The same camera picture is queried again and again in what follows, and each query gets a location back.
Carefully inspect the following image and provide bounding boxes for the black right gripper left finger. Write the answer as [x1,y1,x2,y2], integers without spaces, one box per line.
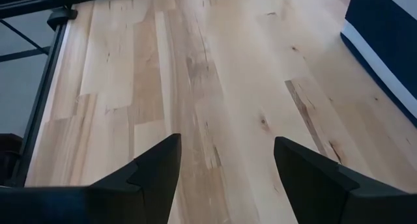
[91,133,182,224]

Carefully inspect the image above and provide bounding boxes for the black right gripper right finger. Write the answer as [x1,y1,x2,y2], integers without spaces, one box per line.
[274,135,408,224]

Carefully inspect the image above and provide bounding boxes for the navy white striped fabric basket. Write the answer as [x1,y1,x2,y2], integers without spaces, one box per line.
[340,0,417,128]

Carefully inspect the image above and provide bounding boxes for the black table frame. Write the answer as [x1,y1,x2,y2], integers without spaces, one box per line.
[0,0,141,188]

